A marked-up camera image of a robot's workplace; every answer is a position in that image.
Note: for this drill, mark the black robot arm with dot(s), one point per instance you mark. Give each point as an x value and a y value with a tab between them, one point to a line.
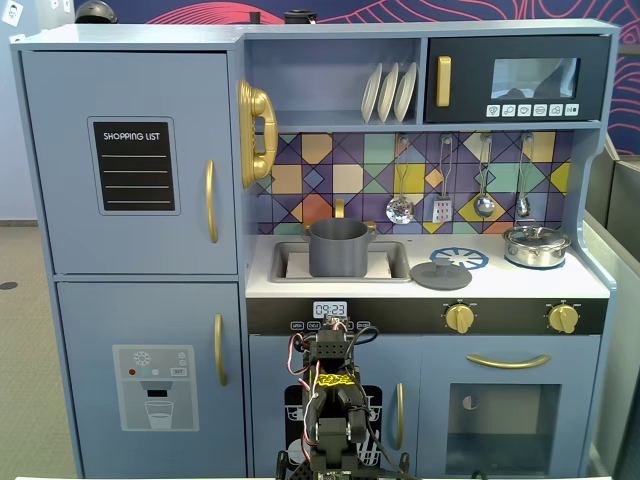
327	350

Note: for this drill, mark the gray pot lid with knob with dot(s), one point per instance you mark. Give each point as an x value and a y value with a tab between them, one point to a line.
440	280

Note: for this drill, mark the paper portrait photo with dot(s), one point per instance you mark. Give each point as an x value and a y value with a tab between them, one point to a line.
12	14

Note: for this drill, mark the white toy plate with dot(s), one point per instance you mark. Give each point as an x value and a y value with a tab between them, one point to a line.
370	97
405	92
387	95

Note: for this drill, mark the gray ice dispenser panel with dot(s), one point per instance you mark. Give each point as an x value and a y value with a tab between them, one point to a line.
155	390

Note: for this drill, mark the gray toy sink basin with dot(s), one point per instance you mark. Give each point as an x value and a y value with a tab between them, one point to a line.
280	260

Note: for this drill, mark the black shopping list board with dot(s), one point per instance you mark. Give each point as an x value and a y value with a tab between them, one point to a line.
134	167

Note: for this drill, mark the gold faucet tap knob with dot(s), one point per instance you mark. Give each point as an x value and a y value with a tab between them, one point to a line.
371	227

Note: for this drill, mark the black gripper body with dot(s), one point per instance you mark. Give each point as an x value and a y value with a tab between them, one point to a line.
336	320

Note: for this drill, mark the black toy microwave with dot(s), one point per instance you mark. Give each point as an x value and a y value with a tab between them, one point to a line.
470	75

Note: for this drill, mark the blue oven door with window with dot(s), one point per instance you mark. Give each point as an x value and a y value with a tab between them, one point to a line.
435	360

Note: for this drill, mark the blue fridge door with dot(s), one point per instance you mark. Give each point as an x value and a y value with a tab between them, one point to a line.
60	150

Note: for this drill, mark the metal skimmer spoon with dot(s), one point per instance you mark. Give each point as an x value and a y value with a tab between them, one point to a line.
400	210

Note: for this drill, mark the gray plastic pot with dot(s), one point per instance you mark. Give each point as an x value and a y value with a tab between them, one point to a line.
340	255

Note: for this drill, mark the small metal hanging spoon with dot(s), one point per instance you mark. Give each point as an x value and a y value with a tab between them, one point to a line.
523	206

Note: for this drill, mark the small wrist camera board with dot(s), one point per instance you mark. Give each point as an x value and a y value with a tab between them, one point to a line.
336	319

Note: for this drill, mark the black helmet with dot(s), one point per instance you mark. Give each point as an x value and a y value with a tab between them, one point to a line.
95	12

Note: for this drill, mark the black round object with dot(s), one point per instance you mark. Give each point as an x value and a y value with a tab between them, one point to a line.
300	16

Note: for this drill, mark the gold toy telephone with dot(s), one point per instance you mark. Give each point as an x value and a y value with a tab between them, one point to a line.
257	105

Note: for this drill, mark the metal ladle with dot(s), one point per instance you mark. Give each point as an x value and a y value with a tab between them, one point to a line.
484	206

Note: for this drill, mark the gold toy faucet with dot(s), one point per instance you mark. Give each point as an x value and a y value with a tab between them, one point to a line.
339	207

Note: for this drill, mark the blue freezer door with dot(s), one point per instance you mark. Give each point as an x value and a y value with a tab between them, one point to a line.
90	325

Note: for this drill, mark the black floor disc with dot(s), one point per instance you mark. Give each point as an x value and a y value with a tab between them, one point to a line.
8	285

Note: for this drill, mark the metal slotted spatula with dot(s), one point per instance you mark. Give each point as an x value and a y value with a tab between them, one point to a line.
442	210

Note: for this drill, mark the gold stove knob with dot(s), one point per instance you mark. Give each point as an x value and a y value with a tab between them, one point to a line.
563	319
460	319

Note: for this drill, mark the blue wooden toy kitchen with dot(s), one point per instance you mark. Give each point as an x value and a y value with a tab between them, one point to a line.
310	85

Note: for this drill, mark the small black object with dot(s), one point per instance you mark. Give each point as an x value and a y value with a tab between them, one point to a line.
254	18

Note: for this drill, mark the blue dishwasher door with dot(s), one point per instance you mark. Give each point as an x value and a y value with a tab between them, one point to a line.
390	360

